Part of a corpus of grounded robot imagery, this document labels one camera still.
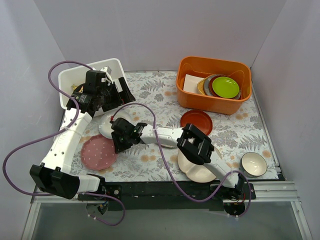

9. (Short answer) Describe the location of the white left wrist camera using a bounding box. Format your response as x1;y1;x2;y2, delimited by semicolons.
100;66;112;81

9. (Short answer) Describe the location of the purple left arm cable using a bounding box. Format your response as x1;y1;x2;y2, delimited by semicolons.
2;60;126;227

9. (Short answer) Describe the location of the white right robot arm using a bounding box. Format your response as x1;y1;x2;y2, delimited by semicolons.
110;117;245;199

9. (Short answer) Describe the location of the aluminium frame rail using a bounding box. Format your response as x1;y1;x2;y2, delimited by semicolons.
22;181;312;240

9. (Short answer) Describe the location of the dark red plate in bin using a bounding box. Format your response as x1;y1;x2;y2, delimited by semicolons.
209;76;219;97

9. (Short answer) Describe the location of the lime green plate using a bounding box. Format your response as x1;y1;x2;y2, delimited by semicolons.
212;76;240;99

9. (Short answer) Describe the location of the beige divided plate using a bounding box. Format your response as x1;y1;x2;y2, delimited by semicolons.
177;150;217;183

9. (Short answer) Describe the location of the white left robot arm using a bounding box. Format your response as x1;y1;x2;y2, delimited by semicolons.
29;70;136;200

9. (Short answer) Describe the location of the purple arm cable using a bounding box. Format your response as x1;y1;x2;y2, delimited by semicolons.
2;60;126;227
109;102;252;218

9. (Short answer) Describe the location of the speckled oval ceramic plate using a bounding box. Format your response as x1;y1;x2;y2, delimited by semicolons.
160;143;177;149

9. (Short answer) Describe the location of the white deep bowl plate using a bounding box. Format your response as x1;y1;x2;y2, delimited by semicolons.
98;109;133;139

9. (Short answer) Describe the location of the small beige saucer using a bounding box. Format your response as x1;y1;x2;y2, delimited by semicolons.
240;152;268;178

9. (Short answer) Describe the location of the pink polka dot plate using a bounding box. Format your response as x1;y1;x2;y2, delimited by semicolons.
80;134;117;171

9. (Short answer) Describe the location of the white square plate in bin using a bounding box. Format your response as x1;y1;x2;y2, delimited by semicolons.
183;74;204;94

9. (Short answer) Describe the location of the yellow basket plate in bin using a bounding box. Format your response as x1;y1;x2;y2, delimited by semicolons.
197;79;206;96

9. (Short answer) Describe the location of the white plastic bin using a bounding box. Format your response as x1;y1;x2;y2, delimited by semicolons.
58;58;128;117

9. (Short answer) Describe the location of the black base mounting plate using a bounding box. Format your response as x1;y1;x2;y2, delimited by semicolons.
43;174;286;212

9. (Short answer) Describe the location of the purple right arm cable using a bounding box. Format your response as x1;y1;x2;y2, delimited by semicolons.
109;102;252;218

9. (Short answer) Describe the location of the orange plastic bin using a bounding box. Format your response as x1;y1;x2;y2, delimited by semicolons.
176;56;252;115

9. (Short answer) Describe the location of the grey plate in bin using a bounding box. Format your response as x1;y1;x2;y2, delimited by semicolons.
203;74;218;97

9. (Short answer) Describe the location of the red lacquer round plate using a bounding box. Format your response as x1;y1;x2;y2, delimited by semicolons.
180;109;213;136

